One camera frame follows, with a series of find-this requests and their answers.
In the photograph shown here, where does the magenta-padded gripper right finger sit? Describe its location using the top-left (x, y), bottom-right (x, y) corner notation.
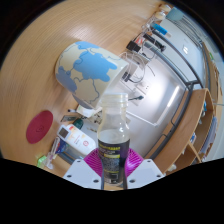
top-left (124, 148), bottom-right (165, 190)

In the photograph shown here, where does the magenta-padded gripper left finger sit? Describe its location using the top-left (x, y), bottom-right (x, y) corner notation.
top-left (63, 148), bottom-right (103, 190)

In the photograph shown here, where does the clear bottle with dark label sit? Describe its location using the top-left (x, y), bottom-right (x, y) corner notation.
top-left (96, 92), bottom-right (132, 186)

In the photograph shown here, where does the white pump bottle red cap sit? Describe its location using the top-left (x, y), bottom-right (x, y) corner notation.
top-left (56, 123), bottom-right (97, 156)

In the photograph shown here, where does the green packet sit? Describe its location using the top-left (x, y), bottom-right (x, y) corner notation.
top-left (36, 154), bottom-right (48, 169)

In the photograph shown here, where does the wooden shelf unit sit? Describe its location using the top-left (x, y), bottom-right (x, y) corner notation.
top-left (151, 88), bottom-right (224, 174)

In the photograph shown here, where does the flat round red coaster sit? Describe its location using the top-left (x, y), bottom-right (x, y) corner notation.
top-left (25, 110), bottom-right (54, 145)

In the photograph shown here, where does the cream mug with blue map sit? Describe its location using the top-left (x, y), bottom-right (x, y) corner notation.
top-left (54, 40), bottom-right (130, 110)

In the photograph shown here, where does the tall black device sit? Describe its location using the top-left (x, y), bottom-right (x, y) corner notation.
top-left (143, 33), bottom-right (167, 52)

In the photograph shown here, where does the small blue bottle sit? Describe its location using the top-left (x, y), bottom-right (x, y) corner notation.
top-left (151, 22), bottom-right (169, 36)

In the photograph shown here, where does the small white roll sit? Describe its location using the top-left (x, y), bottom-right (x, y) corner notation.
top-left (154, 11), bottom-right (167, 20)
top-left (159, 3), bottom-right (172, 13)

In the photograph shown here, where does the light blue pillow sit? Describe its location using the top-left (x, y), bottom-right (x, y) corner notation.
top-left (166, 6), bottom-right (184, 23)

